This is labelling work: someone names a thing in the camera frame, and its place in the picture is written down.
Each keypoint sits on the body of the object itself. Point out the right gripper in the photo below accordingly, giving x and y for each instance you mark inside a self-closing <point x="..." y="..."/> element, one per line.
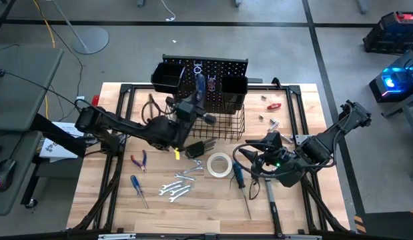
<point x="283" y="166"/>

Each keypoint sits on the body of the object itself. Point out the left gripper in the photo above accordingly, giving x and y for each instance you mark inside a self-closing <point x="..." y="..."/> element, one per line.
<point x="184" y="111"/>

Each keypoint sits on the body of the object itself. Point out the black hex key set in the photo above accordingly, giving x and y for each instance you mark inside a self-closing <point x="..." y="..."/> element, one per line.
<point x="197" y="149"/>

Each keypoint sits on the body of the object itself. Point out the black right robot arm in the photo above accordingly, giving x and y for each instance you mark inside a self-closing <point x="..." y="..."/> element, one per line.
<point x="318" y="148"/>

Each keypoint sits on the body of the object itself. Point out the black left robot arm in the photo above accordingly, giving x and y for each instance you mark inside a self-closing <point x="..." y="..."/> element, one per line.
<point x="159" y="133"/>

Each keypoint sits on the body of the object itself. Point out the silver metal bit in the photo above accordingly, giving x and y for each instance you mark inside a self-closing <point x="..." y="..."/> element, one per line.
<point x="286" y="138"/>

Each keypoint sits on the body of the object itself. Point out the silver pegboard hook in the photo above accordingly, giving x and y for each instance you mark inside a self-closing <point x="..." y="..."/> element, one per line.
<point x="197" y="68"/>

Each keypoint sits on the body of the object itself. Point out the black blue grip screwdriver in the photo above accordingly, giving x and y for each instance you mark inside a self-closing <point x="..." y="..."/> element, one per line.
<point x="239" y="175"/>

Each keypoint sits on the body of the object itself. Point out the wide black plastic bin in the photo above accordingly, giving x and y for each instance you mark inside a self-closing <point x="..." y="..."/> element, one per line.
<point x="167" y="78"/>

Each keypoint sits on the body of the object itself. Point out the tall black plastic bin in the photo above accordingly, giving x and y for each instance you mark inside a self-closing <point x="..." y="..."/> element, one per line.
<point x="234" y="91"/>

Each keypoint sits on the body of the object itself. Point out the black pegboard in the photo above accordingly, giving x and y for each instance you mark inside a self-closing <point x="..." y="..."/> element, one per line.
<point x="226" y="66"/>

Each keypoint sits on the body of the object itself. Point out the white tape roll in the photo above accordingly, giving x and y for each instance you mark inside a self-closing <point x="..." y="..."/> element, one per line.
<point x="211" y="171"/>

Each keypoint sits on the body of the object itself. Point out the red plastic object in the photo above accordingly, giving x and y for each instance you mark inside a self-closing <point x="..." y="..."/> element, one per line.
<point x="96" y="100"/>

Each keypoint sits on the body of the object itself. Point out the small blue screwdriver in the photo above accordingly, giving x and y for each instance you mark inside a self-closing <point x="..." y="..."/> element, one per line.
<point x="135" y="183"/>

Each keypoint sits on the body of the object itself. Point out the grey furniture leg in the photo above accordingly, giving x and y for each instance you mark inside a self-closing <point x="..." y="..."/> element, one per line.
<point x="363" y="5"/>
<point x="141" y="2"/>
<point x="238" y="2"/>

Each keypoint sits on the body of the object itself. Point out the small white tag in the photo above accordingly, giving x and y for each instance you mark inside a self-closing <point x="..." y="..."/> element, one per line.
<point x="80" y="98"/>

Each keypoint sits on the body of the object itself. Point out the grey floor stand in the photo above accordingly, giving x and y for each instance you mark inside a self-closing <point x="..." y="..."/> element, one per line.
<point x="92" y="40"/>

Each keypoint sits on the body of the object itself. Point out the white printed paper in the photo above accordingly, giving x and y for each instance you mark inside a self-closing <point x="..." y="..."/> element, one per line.
<point x="59" y="150"/>

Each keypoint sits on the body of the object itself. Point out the black yellow striped box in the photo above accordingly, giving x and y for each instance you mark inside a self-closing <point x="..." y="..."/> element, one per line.
<point x="393" y="226"/>

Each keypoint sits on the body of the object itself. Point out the lit computer case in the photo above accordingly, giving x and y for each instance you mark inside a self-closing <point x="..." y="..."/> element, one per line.
<point x="403" y="86"/>

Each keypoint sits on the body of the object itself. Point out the black red toolbox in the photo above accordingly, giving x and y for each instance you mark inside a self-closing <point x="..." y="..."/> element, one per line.
<point x="389" y="36"/>

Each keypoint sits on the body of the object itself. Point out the grey desk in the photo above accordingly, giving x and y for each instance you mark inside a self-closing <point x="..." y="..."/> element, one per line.
<point x="16" y="203"/>
<point x="22" y="93"/>

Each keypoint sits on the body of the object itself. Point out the desk caster wheel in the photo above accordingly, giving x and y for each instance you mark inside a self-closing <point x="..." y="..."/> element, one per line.
<point x="31" y="203"/>

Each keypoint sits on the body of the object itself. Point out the black computer mouse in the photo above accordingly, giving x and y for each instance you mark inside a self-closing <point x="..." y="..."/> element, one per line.
<point x="4" y="171"/>

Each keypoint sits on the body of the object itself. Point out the silver aluminium rail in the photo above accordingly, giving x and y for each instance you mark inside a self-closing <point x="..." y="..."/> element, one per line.
<point x="116" y="237"/>
<point x="303" y="237"/>

